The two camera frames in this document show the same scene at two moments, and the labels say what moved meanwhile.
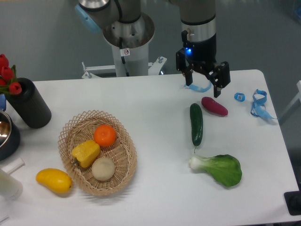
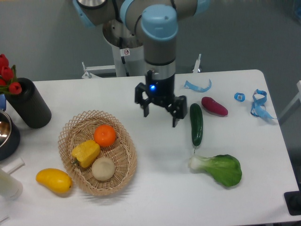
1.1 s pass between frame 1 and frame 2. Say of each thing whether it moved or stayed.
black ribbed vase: stayed
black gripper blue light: moved
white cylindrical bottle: stayed
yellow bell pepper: stayed
